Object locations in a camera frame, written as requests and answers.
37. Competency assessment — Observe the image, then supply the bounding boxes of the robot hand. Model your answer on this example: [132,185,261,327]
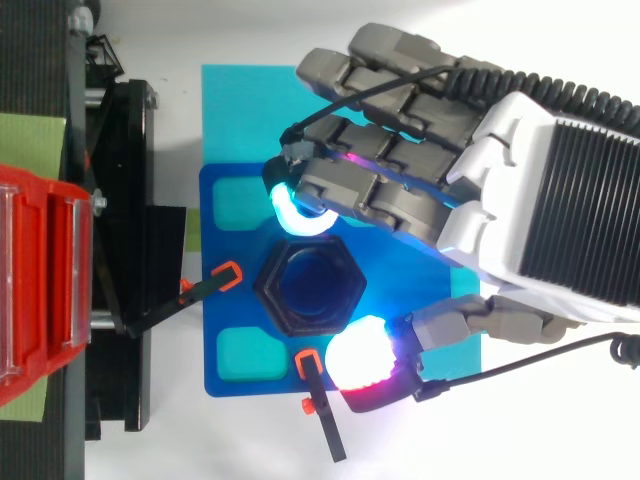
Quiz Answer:
[263,22,640,415]

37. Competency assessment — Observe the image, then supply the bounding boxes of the large black nut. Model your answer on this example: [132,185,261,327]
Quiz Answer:
[252,236,368,338]

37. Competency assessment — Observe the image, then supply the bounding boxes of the black-and-orange clip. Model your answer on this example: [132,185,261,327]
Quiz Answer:
[293,349,348,464]
[124,260,245,339]

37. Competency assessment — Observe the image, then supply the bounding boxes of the turquoise plate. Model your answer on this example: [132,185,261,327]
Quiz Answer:
[201,64,482,390]

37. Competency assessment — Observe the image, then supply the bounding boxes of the blue plate with square hollows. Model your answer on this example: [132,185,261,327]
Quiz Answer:
[198,162,454,400]

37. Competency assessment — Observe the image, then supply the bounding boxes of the black stand with green tape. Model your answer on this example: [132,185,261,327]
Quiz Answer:
[0,0,190,442]

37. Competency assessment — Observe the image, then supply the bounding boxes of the red bin with clear plate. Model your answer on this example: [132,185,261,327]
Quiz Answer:
[0,163,95,407]

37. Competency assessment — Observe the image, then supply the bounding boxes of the black coiled cable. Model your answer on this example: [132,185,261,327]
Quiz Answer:
[443,55,640,127]

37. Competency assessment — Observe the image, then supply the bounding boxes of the thin black cable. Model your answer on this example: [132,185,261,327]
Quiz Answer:
[279,66,451,147]
[413,332,640,404]

